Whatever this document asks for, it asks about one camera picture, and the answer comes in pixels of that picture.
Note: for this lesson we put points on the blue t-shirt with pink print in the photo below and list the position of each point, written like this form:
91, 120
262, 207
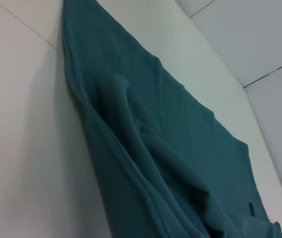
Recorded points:
155, 124

